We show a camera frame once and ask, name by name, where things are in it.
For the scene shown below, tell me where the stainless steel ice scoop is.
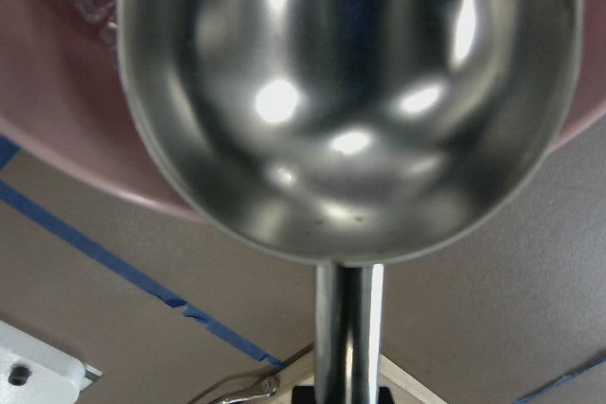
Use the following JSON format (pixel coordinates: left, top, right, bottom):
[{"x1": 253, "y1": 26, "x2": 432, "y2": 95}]
[{"x1": 116, "y1": 0, "x2": 583, "y2": 403}]

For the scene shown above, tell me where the wooden cutting board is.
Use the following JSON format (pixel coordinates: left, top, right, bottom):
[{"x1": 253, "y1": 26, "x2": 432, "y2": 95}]
[{"x1": 190, "y1": 348, "x2": 445, "y2": 403}]

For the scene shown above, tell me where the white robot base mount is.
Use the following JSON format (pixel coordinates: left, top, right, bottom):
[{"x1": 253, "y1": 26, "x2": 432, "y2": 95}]
[{"x1": 1, "y1": 322, "x2": 103, "y2": 404}]

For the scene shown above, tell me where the pink plastic bowl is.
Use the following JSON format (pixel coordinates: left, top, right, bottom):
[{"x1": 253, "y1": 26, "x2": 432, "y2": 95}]
[{"x1": 0, "y1": 0, "x2": 606, "y2": 226}]

